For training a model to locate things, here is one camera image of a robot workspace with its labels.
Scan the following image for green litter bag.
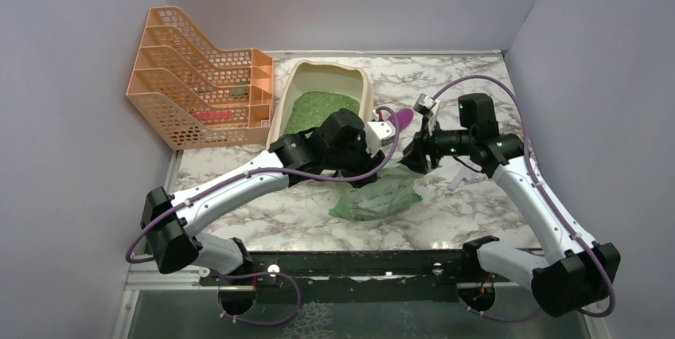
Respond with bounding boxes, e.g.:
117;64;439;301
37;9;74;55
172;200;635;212
329;162;423;221

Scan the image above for beige plastic litter box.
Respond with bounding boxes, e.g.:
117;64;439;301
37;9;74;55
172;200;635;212
266;60;375;146

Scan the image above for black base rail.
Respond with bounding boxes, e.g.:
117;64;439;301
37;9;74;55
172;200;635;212
199;249;490;304

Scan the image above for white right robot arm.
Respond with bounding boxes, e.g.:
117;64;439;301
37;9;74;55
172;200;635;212
400;93;621;318

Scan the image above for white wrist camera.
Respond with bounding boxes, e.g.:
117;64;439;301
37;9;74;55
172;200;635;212
413;93;439;132
364;121;396;158

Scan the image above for green litter pellets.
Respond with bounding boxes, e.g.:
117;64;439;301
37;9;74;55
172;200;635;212
283;92;360;134

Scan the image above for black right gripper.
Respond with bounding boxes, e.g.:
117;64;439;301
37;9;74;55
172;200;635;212
396;115;475;173

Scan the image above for white bag sealing clip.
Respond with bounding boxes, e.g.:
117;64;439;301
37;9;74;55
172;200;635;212
449;165;482;191

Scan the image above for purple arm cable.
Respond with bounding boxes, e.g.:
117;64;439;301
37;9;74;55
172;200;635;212
124;105;400;326
432;75;617;323

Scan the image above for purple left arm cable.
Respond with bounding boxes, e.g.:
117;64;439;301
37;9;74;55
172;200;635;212
124;105;400;326

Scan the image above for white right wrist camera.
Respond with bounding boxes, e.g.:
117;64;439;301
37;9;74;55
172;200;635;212
413;93;439;132

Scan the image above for orange mesh file rack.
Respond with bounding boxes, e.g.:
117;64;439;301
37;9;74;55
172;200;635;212
126;6;275;150

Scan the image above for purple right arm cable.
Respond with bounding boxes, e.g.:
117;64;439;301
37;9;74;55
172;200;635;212
432;75;617;323

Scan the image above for purple plastic litter scoop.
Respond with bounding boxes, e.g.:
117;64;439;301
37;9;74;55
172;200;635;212
388;108;415;134

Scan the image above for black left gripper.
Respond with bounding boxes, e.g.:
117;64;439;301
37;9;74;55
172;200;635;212
326;132;385;189

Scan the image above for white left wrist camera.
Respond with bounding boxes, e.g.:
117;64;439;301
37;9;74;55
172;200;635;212
364;121;396;158

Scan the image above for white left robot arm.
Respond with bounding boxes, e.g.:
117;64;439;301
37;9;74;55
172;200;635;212
141;108;398;284

